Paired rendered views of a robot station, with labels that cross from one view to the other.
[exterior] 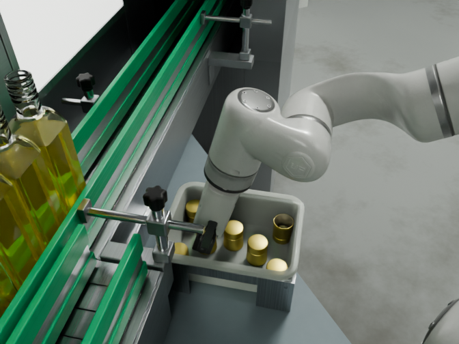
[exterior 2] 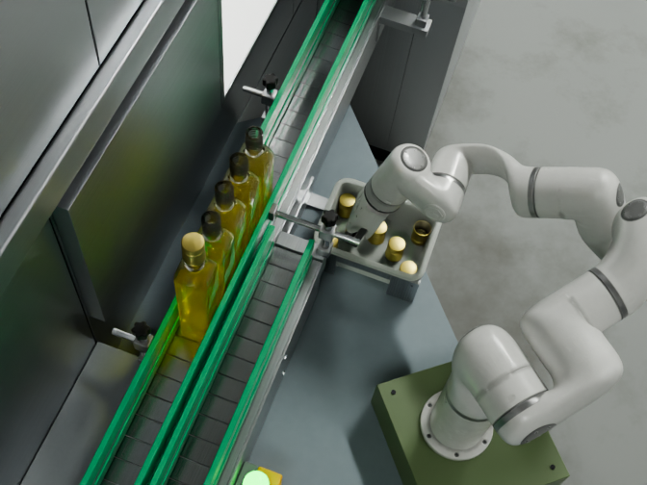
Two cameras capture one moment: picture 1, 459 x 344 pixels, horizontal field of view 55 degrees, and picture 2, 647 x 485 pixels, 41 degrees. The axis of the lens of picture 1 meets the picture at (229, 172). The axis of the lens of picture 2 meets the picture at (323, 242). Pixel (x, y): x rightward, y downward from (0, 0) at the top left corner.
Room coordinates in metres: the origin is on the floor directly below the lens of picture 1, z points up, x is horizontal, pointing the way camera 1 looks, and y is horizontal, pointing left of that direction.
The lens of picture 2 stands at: (-0.41, 0.09, 2.28)
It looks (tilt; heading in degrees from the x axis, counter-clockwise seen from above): 60 degrees down; 0
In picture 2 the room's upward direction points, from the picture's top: 9 degrees clockwise
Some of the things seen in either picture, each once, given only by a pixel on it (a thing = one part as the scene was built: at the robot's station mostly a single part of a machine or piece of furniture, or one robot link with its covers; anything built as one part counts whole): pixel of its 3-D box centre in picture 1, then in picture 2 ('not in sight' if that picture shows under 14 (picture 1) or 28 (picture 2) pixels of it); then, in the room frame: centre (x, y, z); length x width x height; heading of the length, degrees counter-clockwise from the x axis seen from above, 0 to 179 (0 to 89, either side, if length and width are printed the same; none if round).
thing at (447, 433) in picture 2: not in sight; (473, 406); (0.12, -0.19, 0.92); 0.16 x 0.13 x 0.15; 123
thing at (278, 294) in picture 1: (216, 241); (362, 235); (0.49, 0.02, 0.79); 0.27 x 0.17 x 0.08; 78
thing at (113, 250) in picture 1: (138, 266); (301, 252); (0.39, 0.13, 0.85); 0.09 x 0.04 x 0.07; 78
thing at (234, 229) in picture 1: (233, 235); (376, 232); (0.50, -0.01, 0.79); 0.04 x 0.04 x 0.04
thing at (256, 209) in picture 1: (232, 240); (375, 238); (0.48, -0.01, 0.80); 0.22 x 0.17 x 0.09; 78
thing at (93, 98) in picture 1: (81, 108); (259, 97); (0.67, 0.26, 0.94); 0.07 x 0.04 x 0.13; 78
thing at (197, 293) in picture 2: not in sight; (197, 294); (0.21, 0.28, 0.99); 0.06 x 0.06 x 0.21; 79
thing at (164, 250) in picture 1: (142, 223); (314, 229); (0.39, 0.11, 0.95); 0.17 x 0.03 x 0.12; 78
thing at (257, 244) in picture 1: (257, 250); (395, 248); (0.47, -0.05, 0.79); 0.04 x 0.04 x 0.04
